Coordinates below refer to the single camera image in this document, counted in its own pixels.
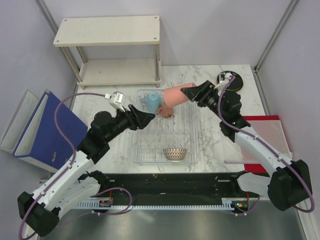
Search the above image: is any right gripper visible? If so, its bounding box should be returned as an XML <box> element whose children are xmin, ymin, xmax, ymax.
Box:
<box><xmin>180</xmin><ymin>80</ymin><xmax>227</xmax><ymax>121</ymax></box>

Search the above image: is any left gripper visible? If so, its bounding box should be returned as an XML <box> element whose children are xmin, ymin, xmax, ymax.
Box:
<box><xmin>105</xmin><ymin>104</ymin><xmax>156</xmax><ymax>143</ymax></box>

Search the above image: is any tall pink cup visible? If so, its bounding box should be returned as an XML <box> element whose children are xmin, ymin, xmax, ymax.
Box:
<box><xmin>163</xmin><ymin>83</ymin><xmax>196</xmax><ymax>108</ymax></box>

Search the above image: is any white wire dish rack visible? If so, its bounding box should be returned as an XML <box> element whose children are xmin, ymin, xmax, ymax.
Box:
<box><xmin>131</xmin><ymin>101</ymin><xmax>200</xmax><ymax>164</ymax></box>

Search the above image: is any black plate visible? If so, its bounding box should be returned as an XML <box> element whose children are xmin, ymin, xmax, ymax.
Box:
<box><xmin>216</xmin><ymin>70</ymin><xmax>244</xmax><ymax>92</ymax></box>

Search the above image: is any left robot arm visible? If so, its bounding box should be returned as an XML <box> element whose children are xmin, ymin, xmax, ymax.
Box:
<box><xmin>17</xmin><ymin>104</ymin><xmax>156</xmax><ymax>237</ymax></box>

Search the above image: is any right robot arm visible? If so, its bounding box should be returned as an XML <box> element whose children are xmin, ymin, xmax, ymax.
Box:
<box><xmin>181</xmin><ymin>80</ymin><xmax>315</xmax><ymax>213</ymax></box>

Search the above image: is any blue mug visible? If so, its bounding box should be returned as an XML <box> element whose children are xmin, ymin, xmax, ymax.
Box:
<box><xmin>141</xmin><ymin>91</ymin><xmax>162</xmax><ymax>114</ymax></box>

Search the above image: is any small orange mug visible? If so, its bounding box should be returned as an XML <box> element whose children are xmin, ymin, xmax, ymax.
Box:
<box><xmin>156</xmin><ymin>106</ymin><xmax>174</xmax><ymax>118</ymax></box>

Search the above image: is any patterned bowl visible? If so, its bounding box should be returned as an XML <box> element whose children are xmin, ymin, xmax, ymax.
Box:
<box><xmin>163</xmin><ymin>148</ymin><xmax>188</xmax><ymax>161</ymax></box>

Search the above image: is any white two-tier shelf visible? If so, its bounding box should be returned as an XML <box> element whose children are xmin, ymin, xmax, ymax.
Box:
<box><xmin>53</xmin><ymin>15</ymin><xmax>161</xmax><ymax>89</ymax></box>

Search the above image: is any translucent plastic sleeve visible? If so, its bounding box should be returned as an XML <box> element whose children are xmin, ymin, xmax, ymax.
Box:
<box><xmin>220</xmin><ymin>116</ymin><xmax>293</xmax><ymax>164</ymax></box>

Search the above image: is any red folder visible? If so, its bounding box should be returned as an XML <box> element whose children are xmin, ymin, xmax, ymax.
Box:
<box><xmin>241</xmin><ymin>115</ymin><xmax>293</xmax><ymax>174</ymax></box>

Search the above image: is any blue binder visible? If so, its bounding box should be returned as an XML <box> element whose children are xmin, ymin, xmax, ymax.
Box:
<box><xmin>13</xmin><ymin>91</ymin><xmax>88</xmax><ymax>173</ymax></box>

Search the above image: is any grey file holder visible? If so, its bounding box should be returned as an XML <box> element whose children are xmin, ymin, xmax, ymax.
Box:
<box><xmin>0</xmin><ymin>89</ymin><xmax>50</xmax><ymax>155</ymax></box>

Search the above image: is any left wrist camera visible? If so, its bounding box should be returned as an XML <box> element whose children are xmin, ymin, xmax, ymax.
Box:
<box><xmin>104</xmin><ymin>91</ymin><xmax>124</xmax><ymax>111</ymax></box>

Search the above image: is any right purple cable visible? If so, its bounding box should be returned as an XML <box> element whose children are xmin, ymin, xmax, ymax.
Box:
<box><xmin>217</xmin><ymin>76</ymin><xmax>315</xmax><ymax>213</ymax></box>

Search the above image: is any purple cable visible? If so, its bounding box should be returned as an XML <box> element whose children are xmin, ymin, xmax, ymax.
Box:
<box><xmin>18</xmin><ymin>92</ymin><xmax>112</xmax><ymax>240</ymax></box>
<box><xmin>217</xmin><ymin>76</ymin><xmax>315</xmax><ymax>213</ymax></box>

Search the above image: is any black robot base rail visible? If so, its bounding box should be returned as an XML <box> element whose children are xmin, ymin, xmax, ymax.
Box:
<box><xmin>93</xmin><ymin>171</ymin><xmax>258</xmax><ymax>206</ymax></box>

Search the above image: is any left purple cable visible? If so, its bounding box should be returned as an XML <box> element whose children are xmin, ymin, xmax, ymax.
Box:
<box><xmin>18</xmin><ymin>92</ymin><xmax>112</xmax><ymax>240</ymax></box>

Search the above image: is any white cable duct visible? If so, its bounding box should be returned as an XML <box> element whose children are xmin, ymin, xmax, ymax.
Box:
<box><xmin>73</xmin><ymin>198</ymin><xmax>249</xmax><ymax>211</ymax></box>

